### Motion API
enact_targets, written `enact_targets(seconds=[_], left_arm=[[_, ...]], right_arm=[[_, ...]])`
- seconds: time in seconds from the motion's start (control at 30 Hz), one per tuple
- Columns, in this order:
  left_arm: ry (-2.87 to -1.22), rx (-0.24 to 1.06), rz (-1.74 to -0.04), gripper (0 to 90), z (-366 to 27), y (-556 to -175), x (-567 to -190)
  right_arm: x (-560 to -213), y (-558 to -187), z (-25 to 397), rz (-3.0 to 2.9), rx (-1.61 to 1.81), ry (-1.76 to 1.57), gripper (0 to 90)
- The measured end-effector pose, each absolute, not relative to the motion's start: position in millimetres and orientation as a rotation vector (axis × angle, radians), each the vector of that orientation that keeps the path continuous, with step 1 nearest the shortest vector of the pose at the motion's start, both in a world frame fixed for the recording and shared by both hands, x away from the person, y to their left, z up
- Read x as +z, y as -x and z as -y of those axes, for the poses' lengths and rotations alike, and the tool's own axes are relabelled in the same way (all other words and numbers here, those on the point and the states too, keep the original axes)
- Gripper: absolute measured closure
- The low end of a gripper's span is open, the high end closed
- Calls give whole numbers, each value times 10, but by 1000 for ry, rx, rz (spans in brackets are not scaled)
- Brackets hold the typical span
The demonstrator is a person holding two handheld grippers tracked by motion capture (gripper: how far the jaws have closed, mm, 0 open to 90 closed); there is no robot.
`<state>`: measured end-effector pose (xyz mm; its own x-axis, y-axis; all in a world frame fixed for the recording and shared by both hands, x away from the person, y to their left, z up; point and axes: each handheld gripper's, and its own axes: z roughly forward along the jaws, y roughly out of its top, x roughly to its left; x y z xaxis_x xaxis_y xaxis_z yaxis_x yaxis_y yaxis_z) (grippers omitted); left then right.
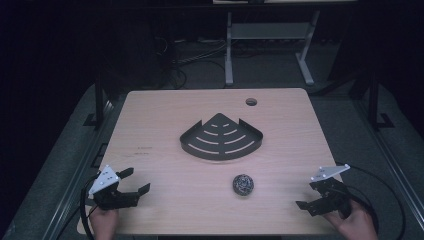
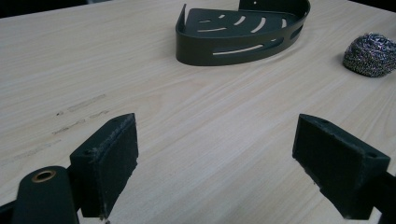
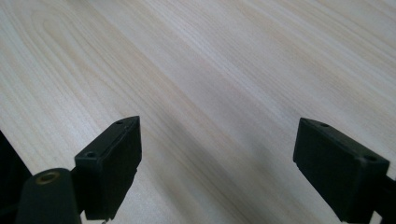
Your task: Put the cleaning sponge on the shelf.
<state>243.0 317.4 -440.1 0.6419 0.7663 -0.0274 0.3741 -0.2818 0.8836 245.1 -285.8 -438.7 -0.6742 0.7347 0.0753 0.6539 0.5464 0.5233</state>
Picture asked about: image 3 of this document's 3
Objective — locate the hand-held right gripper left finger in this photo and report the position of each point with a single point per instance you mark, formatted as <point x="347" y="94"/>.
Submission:
<point x="109" y="169"/>

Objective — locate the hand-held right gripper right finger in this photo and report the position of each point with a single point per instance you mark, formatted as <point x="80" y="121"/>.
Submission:
<point x="337" y="174"/>

